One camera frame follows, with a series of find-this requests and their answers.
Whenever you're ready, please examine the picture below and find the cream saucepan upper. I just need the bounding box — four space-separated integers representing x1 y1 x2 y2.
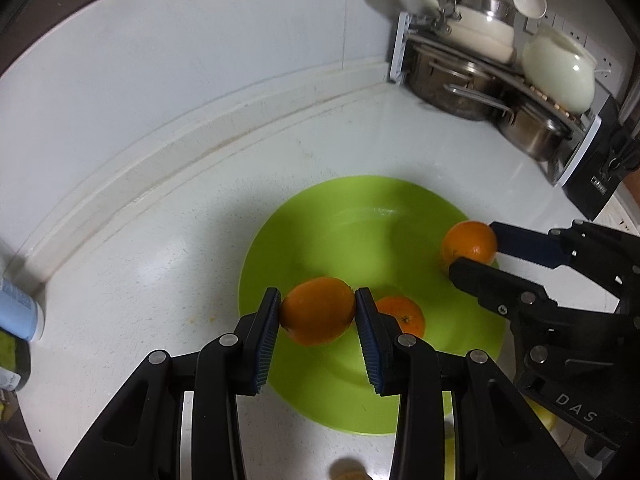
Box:
428 0 514 47

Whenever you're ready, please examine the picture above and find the brown walnut on counter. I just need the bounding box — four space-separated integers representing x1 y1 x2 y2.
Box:
329 457 371 480

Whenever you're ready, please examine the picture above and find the mandarin on plate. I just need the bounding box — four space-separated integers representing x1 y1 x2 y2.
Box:
376 296 426 338

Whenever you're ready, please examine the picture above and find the small orange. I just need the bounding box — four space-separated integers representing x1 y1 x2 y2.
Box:
280 276 356 347

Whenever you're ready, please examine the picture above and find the white ceramic pot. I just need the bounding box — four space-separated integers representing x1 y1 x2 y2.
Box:
521 24 597 115

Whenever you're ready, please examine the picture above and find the large orange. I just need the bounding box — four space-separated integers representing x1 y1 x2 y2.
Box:
440 220 498 266

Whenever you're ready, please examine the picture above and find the white blue pump bottle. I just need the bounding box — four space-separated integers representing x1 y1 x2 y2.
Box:
0 278 44 341

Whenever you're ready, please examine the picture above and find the cream saucepan lower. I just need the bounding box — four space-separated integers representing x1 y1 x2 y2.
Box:
420 0 515 64

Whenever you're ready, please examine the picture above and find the green dish soap bottle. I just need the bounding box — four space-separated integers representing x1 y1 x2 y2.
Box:
0 330 32 391

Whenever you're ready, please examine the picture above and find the cream saucepan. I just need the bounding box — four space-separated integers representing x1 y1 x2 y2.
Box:
428 0 514 47
420 0 515 64

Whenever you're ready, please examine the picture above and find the small steel pot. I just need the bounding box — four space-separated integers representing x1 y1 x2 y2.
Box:
495 102 572 162

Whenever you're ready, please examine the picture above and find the lime green plate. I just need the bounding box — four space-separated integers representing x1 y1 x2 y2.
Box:
238 176 506 434

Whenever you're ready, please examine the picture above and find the green apple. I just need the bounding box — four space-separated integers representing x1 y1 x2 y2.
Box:
527 399 558 432

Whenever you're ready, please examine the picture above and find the white metal pot rack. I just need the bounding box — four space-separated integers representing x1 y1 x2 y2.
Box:
390 12 600 186

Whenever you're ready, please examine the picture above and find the steel pot under rack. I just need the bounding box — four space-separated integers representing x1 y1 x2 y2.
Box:
408 44 514 122

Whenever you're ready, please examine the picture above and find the black knife block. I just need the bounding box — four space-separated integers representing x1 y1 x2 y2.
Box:
561 98 639 220

